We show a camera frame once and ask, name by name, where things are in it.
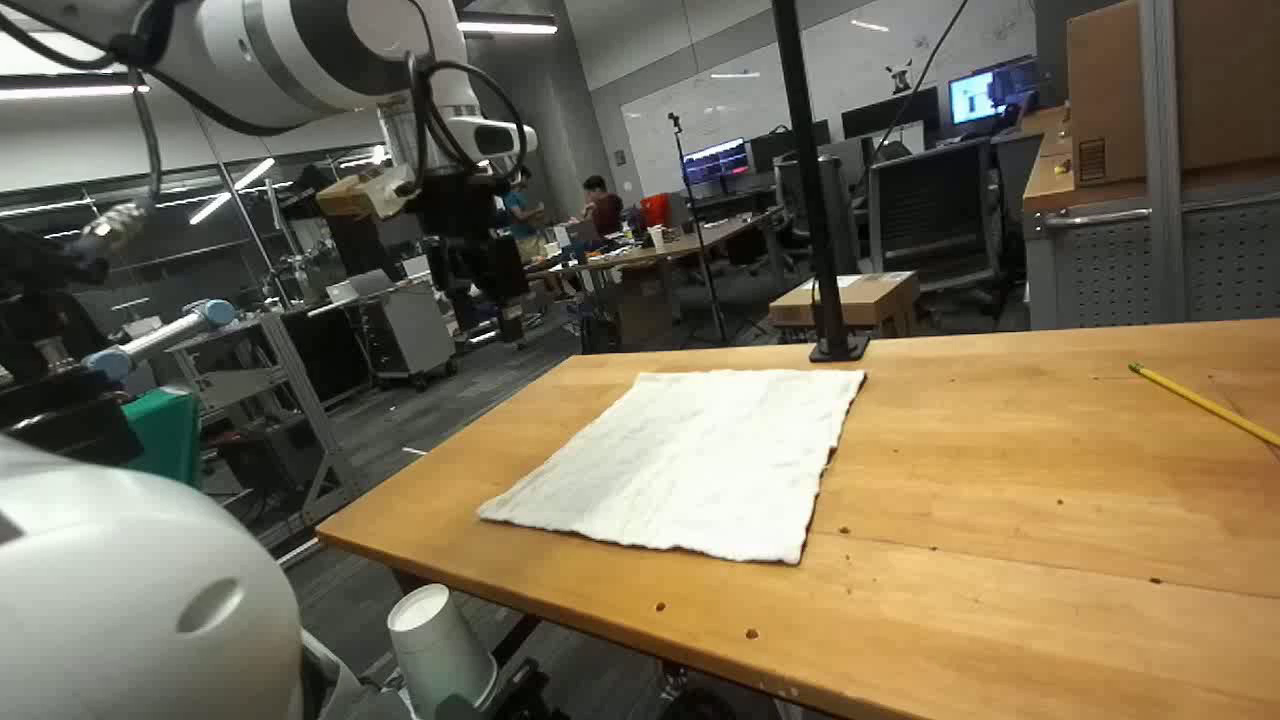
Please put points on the black pole stand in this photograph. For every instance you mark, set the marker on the black pole stand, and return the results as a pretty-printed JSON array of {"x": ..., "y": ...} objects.
[{"x": 811, "y": 163}]

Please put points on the small lit computer monitor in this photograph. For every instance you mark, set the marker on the small lit computer monitor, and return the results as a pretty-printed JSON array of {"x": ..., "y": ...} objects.
[{"x": 722, "y": 163}]

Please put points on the cluttered wooden desk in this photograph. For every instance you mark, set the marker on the cluttered wooden desk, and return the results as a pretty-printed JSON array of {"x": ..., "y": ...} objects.
[{"x": 655, "y": 273}]

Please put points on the grey metal post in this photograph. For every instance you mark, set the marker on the grey metal post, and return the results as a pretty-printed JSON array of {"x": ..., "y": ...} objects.
[{"x": 1162, "y": 134}]

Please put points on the grey metal shelf rack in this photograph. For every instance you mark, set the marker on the grey metal shelf rack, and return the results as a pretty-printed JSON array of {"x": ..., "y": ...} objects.
[{"x": 285, "y": 386}]

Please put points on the black office chair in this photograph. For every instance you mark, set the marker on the black office chair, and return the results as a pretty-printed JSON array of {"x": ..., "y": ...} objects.
[{"x": 935, "y": 204}]

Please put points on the seated person in dark shirt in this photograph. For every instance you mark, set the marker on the seated person in dark shirt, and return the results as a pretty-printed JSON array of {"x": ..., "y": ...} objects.
[{"x": 600, "y": 211}]

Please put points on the green plastic object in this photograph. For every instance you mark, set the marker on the green plastic object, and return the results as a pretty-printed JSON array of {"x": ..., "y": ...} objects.
[{"x": 164, "y": 433}]

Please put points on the white paper cup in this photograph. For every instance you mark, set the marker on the white paper cup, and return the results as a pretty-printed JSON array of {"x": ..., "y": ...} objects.
[{"x": 435, "y": 644}]

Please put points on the tan wrist camera mount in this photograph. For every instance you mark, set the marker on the tan wrist camera mount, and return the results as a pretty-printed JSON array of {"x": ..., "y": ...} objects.
[{"x": 366, "y": 192}]

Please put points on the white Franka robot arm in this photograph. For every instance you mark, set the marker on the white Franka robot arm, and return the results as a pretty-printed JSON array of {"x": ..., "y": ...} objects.
[{"x": 294, "y": 54}]

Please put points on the red object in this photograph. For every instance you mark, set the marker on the red object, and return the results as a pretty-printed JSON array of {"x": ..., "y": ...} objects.
[{"x": 659, "y": 211}]

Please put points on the dark unlit monitor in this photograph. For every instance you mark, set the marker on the dark unlit monitor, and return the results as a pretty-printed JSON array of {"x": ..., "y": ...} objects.
[{"x": 890, "y": 119}]

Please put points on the lit blue computer monitor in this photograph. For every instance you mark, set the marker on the lit blue computer monitor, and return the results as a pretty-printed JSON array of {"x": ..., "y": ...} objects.
[{"x": 992, "y": 92}]

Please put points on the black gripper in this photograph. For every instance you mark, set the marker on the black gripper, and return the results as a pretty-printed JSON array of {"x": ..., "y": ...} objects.
[{"x": 475, "y": 223}]

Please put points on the large cardboard box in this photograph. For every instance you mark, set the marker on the large cardboard box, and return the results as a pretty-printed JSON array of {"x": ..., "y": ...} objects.
[{"x": 1224, "y": 82}]

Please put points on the grey perforated cabinet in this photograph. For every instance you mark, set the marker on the grey perforated cabinet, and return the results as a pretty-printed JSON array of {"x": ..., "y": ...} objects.
[{"x": 1105, "y": 266}]

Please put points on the white cloth towel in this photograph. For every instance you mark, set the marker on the white cloth towel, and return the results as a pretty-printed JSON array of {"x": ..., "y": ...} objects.
[{"x": 693, "y": 460}]

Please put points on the yellow pencil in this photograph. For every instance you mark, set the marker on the yellow pencil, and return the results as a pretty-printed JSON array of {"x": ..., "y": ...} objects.
[{"x": 1203, "y": 400}]

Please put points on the long ceiling light strip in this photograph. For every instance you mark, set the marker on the long ceiling light strip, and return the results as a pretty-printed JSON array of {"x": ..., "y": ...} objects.
[{"x": 230, "y": 188}]

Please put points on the low wooden table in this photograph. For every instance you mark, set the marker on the low wooden table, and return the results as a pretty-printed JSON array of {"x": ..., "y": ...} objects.
[{"x": 864, "y": 298}]

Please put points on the white machine cart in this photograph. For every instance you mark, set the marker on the white machine cart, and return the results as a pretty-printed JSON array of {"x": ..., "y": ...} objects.
[{"x": 406, "y": 326}]

